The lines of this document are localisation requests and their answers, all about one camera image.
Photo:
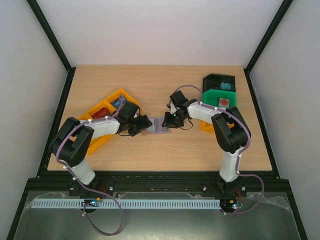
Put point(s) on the red dot card stack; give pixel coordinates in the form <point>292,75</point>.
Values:
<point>224,103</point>

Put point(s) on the white slotted cable duct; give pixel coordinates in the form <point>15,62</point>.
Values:
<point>152,204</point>

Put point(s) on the yellow single storage bin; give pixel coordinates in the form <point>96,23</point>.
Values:
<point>206,127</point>

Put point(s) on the black storage bin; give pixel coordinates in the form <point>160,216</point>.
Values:
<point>213,81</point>

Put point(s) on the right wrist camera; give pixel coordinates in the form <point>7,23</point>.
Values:
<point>171,107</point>

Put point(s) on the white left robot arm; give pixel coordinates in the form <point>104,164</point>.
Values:
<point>71,143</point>

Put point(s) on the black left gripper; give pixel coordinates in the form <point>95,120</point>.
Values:
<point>145,123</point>

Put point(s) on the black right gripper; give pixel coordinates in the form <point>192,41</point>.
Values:
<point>171,120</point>

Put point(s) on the teal card stack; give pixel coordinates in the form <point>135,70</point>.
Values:
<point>226,86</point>

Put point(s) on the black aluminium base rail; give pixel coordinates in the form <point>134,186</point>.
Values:
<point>206,184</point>

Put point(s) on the blue card stack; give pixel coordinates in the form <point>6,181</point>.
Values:
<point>116,103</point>

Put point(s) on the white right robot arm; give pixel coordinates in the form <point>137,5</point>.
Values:
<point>231,131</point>

